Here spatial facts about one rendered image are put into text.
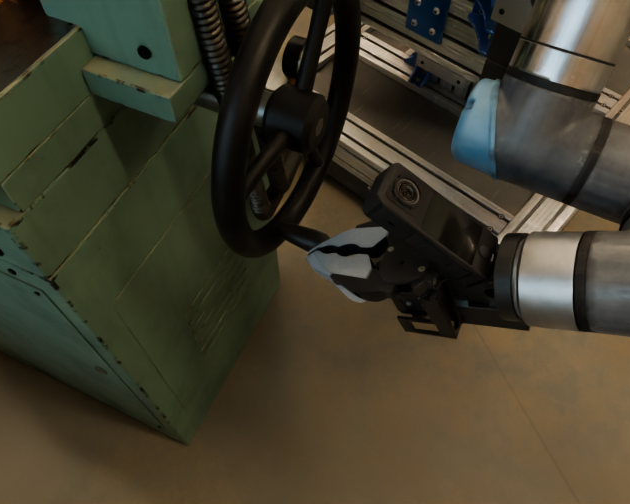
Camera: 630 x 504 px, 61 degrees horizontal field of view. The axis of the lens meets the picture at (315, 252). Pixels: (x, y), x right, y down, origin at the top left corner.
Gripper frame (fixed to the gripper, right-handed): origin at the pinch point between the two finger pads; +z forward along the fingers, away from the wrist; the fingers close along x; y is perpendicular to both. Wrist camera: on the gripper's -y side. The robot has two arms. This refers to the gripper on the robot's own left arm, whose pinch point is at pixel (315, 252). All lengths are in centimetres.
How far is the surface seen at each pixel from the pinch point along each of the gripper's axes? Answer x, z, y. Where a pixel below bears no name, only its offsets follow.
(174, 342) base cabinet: -4.1, 38.5, 20.1
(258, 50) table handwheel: 2.1, -5.4, -20.4
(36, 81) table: -3.5, 12.7, -25.3
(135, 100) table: 0.9, 9.7, -19.5
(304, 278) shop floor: 35, 53, 54
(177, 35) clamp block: 3.9, 3.3, -22.6
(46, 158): -6.3, 15.9, -19.7
